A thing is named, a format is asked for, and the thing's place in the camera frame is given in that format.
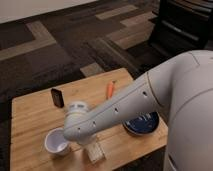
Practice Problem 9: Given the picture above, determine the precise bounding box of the white sponge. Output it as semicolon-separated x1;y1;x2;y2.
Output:
86;142;104;163

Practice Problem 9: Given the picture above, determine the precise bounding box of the white ceramic cup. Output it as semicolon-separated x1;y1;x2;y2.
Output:
44;127;70;156

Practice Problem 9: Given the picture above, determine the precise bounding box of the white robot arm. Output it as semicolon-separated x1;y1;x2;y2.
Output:
64;50;213;171

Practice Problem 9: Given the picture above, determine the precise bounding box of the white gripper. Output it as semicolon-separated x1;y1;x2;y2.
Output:
77;134;97;146

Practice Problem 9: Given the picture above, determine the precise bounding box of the black chair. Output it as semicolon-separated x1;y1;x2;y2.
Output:
148;0;213;54

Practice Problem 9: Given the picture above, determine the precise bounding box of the dark blue bowl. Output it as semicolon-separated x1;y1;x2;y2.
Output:
123;112;159;135

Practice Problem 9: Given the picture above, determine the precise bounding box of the orange carrot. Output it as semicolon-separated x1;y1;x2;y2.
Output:
106;81;116;99

